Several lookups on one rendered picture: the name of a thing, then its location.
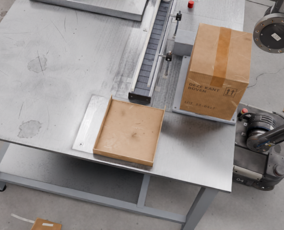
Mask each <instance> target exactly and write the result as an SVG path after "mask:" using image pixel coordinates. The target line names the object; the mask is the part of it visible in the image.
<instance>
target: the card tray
mask: <svg viewBox="0 0 284 230"><path fill-rule="evenodd" d="M165 108H166V105H165ZM164 114H165V109H164V110H162V109H158V108H153V107H149V106H145V105H139V104H134V103H130V102H126V101H121V100H117V99H113V98H112V94H111V96H110V99H109V102H108V105H107V108H106V111H105V113H104V116H103V120H102V123H101V126H100V128H99V131H98V134H97V137H96V140H95V143H94V146H93V153H94V154H98V155H102V156H107V157H112V158H116V159H120V160H124V161H128V162H134V163H138V164H142V165H146V166H150V167H153V163H154V159H155V153H156V149H157V145H158V140H159V136H160V131H161V127H162V122H163V118H164Z"/></svg>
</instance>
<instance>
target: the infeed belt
mask: <svg viewBox="0 0 284 230"><path fill-rule="evenodd" d="M173 2H174V0H173V1H172V5H171V9H172V6H173ZM169 4H170V2H164V1H163V0H161V1H160V5H159V8H158V11H157V15H156V18H155V22H154V25H153V28H152V32H151V35H150V39H149V42H148V45H147V49H146V51H145V55H144V59H143V62H142V65H141V68H140V72H139V75H138V78H137V82H136V85H135V88H134V91H131V94H137V95H141V96H145V97H149V93H150V89H151V85H152V82H153V78H154V74H155V70H156V66H157V63H158V59H159V56H158V58H157V61H156V65H155V69H154V73H153V77H152V80H151V84H150V87H147V84H148V81H149V77H150V73H151V70H152V66H153V62H154V59H155V55H156V51H157V47H158V44H159V41H160V36H161V33H162V29H163V26H164V22H165V18H166V14H167V11H168V8H169ZM171 9H170V13H171ZM170 13H169V14H170ZM168 21H169V17H168ZM168 21H167V24H166V28H165V32H166V29H167V25H168ZM165 32H164V35H163V39H162V43H161V47H162V44H163V40H164V36H165ZM161 47H160V51H161ZM160 51H159V54H160Z"/></svg>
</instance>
